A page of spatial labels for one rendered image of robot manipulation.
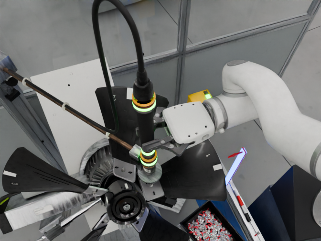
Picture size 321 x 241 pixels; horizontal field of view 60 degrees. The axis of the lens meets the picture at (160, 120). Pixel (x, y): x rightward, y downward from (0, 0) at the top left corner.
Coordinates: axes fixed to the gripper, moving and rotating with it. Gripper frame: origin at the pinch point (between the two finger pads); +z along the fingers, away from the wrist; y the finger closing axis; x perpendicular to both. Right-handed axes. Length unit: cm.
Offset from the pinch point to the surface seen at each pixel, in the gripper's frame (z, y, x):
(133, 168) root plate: 4.1, 4.0, -23.0
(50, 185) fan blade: 28.3, 7.3, -22.3
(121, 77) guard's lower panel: -8, 70, -57
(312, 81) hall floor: -193, 81, -150
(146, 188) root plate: 1.8, -0.6, -31.6
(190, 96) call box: -32, 36, -43
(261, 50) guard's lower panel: -100, 70, -69
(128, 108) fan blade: 0.3, 16.6, -10.1
